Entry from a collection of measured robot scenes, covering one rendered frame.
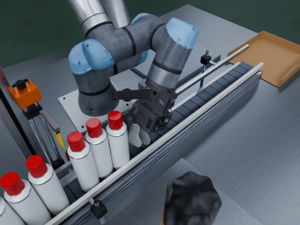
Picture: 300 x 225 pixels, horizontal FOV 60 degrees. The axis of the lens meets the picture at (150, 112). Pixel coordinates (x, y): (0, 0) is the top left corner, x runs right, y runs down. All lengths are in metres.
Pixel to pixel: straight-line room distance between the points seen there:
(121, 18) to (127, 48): 0.25
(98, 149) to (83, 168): 0.06
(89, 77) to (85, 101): 0.11
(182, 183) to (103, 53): 0.35
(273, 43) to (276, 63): 0.17
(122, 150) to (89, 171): 0.10
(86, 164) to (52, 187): 0.09
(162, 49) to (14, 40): 2.85
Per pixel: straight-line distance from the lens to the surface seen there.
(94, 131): 0.60
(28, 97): 0.55
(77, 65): 0.84
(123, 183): 0.75
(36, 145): 0.73
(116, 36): 0.63
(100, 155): 0.65
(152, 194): 0.72
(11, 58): 3.06
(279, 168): 0.91
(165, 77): 0.61
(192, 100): 0.95
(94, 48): 0.61
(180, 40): 0.59
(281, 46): 1.46
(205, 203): 0.38
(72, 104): 1.02
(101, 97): 0.91
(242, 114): 1.01
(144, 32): 0.65
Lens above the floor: 1.52
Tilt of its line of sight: 46 degrees down
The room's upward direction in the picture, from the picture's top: straight up
